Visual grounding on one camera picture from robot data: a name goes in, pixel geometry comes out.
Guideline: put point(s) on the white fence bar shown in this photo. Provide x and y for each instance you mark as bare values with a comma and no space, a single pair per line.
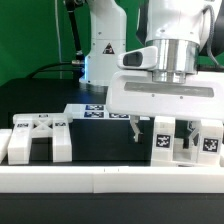
62,179
5,135

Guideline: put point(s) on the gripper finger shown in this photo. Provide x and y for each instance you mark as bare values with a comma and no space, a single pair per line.
191,139
138,135

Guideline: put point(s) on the white sheet with tags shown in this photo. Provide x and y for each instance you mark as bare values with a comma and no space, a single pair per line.
93,111

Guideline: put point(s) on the white front fence bar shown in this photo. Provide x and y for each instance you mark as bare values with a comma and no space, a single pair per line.
62,179

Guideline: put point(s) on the white chair seat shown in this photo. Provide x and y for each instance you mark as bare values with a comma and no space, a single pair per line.
183,157

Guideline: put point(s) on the white chair back frame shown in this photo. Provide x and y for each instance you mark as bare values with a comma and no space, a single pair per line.
40,125

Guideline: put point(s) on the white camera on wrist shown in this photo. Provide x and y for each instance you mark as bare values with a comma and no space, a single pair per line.
141,59

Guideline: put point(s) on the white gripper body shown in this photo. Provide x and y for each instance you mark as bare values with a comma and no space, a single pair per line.
200,97

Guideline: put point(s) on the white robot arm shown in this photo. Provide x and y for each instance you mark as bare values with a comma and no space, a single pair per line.
163,78

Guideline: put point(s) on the white left fence bar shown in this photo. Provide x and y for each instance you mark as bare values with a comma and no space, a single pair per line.
5,135

